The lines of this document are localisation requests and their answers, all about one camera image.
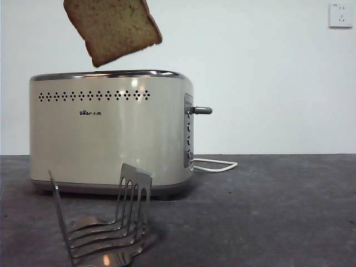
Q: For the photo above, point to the grey toaster lever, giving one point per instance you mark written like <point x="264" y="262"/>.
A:
<point x="203" y="110"/>

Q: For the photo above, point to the brown-crusted bread slice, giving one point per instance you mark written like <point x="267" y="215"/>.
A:
<point x="114" y="30"/>

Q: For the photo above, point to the cream two-slot toaster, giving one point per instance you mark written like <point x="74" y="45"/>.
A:
<point x="111" y="144"/>

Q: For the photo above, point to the shiny metal toast rack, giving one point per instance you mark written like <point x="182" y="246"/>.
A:
<point x="91" y="236"/>

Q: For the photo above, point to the white wall socket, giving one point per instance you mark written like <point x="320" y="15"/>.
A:
<point x="340" y="16"/>

